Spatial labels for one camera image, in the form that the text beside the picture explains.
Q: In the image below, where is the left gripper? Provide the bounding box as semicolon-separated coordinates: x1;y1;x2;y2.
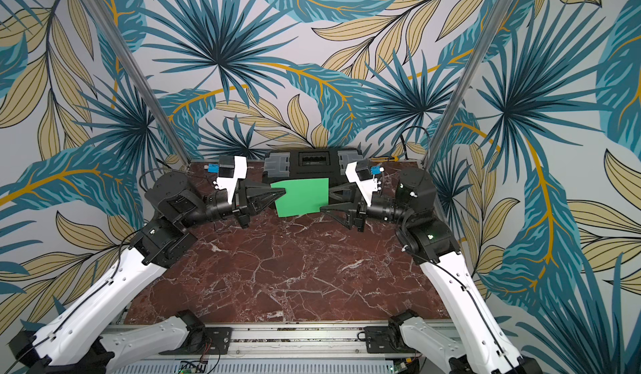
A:
179;178;286;229

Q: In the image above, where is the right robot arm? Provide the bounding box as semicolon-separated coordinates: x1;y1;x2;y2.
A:
321;160;542;373

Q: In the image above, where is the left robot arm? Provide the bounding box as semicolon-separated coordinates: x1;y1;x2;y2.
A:
9;169;286;373

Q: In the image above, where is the black plastic toolbox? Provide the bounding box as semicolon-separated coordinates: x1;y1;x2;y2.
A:
262;148;364;187

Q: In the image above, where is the yellow utility knife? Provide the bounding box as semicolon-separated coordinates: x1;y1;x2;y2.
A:
372;156;399;163

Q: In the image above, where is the small circuit board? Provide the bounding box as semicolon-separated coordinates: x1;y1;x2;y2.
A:
177;360;208;374

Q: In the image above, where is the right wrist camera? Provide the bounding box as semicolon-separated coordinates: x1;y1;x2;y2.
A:
345;160;385;207

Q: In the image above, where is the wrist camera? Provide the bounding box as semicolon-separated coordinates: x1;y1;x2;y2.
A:
345;160;385;207
205;155;247;205

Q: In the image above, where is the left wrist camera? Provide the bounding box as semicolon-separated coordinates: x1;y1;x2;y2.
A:
205;155;247;205

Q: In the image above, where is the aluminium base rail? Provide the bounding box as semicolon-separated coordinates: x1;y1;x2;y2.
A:
74;321;512;374

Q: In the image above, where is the right aluminium frame post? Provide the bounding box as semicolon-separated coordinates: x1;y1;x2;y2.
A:
423;0;512;172

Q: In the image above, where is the aluminium frame post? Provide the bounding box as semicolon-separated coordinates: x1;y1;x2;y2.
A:
81;0;191;165
423;0;512;172

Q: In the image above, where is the left aluminium frame post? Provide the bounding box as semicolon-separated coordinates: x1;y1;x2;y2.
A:
81;0;191;165

